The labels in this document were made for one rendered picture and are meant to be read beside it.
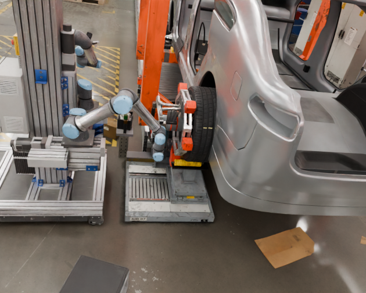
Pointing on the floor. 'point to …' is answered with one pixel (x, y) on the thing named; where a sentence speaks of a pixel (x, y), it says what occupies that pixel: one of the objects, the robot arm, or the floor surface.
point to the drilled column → (123, 146)
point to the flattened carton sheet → (286, 246)
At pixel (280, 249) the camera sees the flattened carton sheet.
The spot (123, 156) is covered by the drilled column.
